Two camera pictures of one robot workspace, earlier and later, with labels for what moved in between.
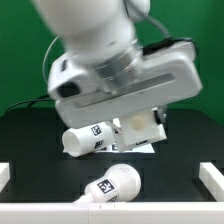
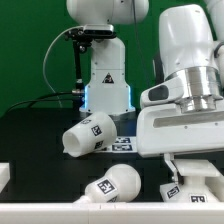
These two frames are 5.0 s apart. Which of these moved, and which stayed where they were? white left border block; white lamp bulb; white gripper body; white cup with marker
Moved: white gripper body
Stayed: white left border block; white cup with marker; white lamp bulb
